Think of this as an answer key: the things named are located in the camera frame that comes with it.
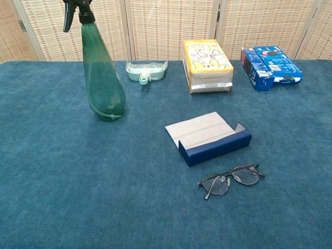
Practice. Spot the green spray bottle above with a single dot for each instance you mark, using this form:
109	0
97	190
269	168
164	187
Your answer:
103	77

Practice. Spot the blue folding glasses case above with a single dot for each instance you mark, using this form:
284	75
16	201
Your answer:
215	153

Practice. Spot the dark blue cookie box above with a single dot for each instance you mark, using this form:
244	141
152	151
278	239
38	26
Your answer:
262	80

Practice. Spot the woven folding screen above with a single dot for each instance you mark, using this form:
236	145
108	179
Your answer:
160	26

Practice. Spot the blue cookie box with picture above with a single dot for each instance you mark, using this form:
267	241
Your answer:
280	64

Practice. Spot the orange corgi tissue pack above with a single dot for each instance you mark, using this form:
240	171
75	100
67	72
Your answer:
207	59

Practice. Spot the blue table cloth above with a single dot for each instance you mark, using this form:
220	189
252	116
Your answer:
77	181

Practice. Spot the mint green dustpan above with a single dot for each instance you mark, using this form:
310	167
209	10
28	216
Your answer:
155	75

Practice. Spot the black eyeglasses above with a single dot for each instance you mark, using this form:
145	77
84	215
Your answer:
231	173

